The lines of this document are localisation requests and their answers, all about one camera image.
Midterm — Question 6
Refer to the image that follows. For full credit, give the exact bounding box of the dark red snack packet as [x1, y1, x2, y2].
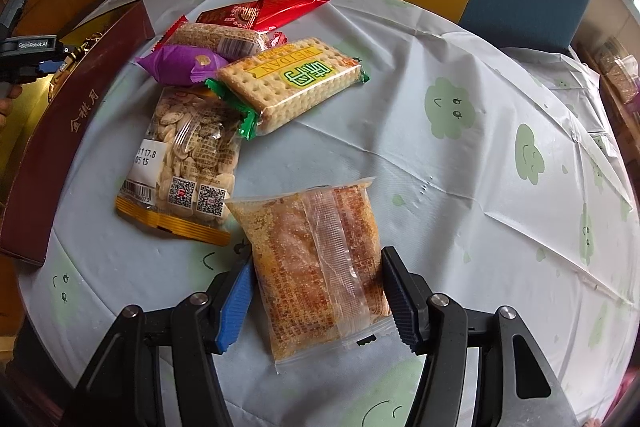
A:
[196, 0, 264, 30]

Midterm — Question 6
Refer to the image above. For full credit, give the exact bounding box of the clear orange crisp packet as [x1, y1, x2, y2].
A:
[225, 177, 396, 363]

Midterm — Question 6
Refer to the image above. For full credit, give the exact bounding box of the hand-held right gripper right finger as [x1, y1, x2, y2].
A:
[381, 246, 583, 427]

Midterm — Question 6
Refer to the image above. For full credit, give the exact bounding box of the bright red snack packet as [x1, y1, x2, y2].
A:
[254, 0, 334, 32]

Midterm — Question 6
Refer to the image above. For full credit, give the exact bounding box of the red-ended sesame bar packet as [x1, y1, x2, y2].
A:
[151, 16, 290, 60]

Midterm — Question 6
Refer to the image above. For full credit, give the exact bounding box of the green cracker packet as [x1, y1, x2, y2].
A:
[206, 37, 372, 142]

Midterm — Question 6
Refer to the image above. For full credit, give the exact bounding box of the maroon gift box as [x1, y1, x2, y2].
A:
[0, 0, 156, 268]

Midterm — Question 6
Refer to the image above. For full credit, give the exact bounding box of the pumpkin seed packet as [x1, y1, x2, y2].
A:
[115, 87, 246, 248]

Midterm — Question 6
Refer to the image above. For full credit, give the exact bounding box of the purple snack packet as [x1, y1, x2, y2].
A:
[135, 44, 231, 88]

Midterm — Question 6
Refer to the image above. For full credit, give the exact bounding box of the clear plastic packet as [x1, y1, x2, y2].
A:
[597, 37, 640, 108]

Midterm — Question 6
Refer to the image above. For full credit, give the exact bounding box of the pale printed tablecloth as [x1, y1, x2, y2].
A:
[15, 0, 636, 427]

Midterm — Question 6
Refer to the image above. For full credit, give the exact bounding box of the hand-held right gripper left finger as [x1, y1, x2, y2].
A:
[60, 252, 256, 427]

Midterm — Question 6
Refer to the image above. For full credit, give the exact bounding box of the person's left hand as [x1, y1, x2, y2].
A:
[0, 84, 24, 130]

